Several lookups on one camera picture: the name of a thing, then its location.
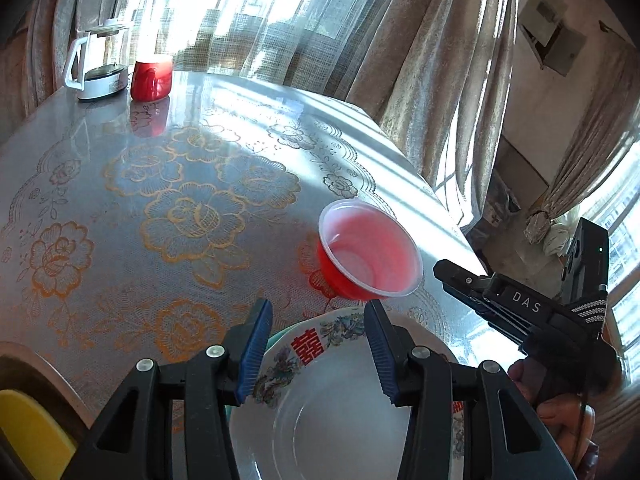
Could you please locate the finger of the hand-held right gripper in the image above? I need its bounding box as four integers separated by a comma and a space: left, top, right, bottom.
432, 259, 495, 307

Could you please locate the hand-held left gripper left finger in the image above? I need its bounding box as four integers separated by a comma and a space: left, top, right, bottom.
75, 298, 275, 480

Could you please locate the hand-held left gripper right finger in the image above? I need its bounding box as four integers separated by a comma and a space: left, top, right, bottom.
363, 300, 576, 480

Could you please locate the teal plate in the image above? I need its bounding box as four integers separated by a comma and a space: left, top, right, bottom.
225, 327, 292, 423

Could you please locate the red plastic bowl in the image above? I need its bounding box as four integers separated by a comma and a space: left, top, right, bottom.
317, 199, 425, 301

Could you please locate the stainless steel bowl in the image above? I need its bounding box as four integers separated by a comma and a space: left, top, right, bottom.
0, 342, 101, 480

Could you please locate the yellow plastic bowl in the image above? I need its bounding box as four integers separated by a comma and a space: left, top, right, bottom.
0, 390, 77, 480

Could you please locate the person's right hand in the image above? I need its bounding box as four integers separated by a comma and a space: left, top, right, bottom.
507, 360, 597, 461

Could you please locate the white plastic bag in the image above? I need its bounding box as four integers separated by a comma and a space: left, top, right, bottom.
544, 224, 572, 257

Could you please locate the beige patterned curtain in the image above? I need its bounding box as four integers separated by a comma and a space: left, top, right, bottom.
0, 0, 136, 126
525, 80, 640, 243
345, 0, 521, 231

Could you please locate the floral lace tablecloth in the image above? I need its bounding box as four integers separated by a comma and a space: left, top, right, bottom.
0, 70, 501, 480

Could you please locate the red mug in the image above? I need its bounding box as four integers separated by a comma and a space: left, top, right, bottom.
130, 55, 173, 102

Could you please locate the white glass electric kettle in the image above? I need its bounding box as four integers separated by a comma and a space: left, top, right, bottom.
64, 19, 132, 102

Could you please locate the sheer white curtain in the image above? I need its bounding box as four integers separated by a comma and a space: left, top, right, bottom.
120, 0, 451, 96

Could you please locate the grey wall box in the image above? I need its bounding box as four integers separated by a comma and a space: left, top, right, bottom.
517, 0, 586, 78

